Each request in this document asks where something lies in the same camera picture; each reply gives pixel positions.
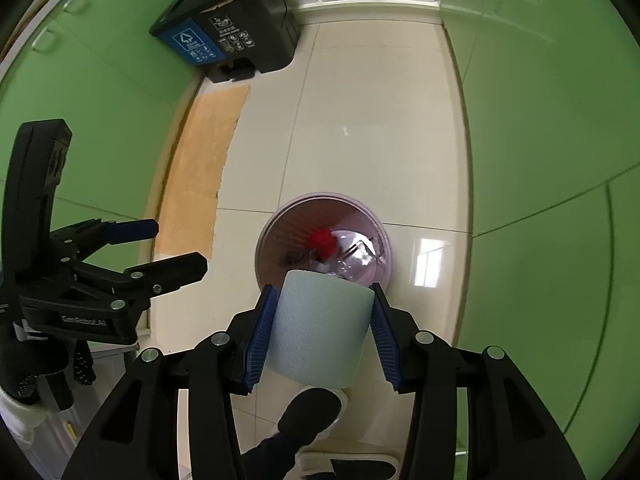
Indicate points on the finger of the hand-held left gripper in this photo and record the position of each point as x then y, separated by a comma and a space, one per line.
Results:
130, 230
170, 272

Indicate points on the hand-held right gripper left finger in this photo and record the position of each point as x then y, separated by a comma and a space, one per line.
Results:
260, 340

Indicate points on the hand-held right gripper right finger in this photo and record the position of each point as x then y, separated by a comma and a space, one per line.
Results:
385, 340

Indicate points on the white paper roll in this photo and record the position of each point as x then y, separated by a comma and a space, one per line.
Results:
320, 325

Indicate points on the clear plastic bottle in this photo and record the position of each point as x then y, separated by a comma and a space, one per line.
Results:
357, 260

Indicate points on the red wrapper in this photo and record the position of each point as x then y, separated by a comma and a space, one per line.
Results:
322, 242

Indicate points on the pink round waste basket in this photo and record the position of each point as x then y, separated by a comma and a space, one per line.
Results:
300, 215

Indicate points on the black sorting trash bin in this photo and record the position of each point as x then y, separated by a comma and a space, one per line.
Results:
260, 35

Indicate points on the person's left hand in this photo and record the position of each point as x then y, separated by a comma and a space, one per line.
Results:
25, 355

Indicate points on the black slipper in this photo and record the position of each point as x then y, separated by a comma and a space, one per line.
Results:
310, 410

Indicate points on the person's leg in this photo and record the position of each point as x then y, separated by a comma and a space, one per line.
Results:
267, 457

